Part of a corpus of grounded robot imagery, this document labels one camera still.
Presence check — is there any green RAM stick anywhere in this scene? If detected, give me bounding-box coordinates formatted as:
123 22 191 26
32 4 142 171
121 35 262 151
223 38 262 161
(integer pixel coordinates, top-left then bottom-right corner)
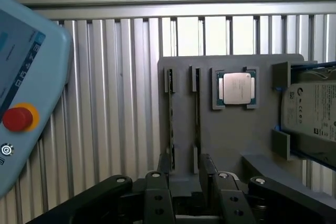
167 68 176 170

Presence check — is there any grey parts rack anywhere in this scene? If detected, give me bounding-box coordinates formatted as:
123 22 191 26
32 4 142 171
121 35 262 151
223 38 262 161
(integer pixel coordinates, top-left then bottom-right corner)
157 54 336 199

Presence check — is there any silver CPU chip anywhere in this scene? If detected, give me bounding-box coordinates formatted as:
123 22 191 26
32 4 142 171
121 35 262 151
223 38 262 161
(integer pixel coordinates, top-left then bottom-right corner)
216 70 257 105

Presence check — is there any silver hard disk drive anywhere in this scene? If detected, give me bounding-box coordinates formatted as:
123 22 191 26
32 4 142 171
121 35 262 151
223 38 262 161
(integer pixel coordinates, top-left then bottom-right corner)
281 67 336 143

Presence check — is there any light blue teach pendant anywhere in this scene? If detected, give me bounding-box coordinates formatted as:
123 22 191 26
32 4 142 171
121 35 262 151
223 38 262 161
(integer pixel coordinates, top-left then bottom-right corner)
0 0 75 198

